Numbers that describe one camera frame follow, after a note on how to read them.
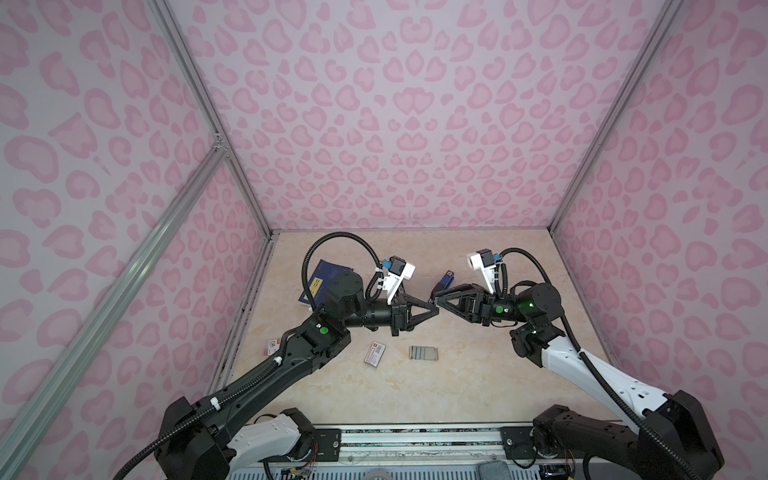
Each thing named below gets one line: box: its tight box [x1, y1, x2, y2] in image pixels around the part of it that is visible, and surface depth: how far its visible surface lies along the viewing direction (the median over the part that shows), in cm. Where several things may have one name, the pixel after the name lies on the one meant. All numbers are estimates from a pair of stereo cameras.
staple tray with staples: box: [408, 346, 439, 361], surface depth 90 cm
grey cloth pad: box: [478, 460, 511, 480], surface depth 69 cm
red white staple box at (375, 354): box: [364, 341, 387, 368], surface depth 90 cm
